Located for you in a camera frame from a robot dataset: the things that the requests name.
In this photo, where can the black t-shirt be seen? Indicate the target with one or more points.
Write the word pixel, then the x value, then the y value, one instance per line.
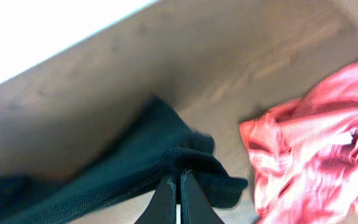
pixel 159 143

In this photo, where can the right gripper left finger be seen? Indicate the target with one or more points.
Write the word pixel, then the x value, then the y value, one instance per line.
pixel 162 206

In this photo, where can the red t-shirt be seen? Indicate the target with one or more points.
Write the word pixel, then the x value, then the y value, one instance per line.
pixel 305 154

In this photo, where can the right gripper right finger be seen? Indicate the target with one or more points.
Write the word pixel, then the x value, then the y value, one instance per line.
pixel 195 208

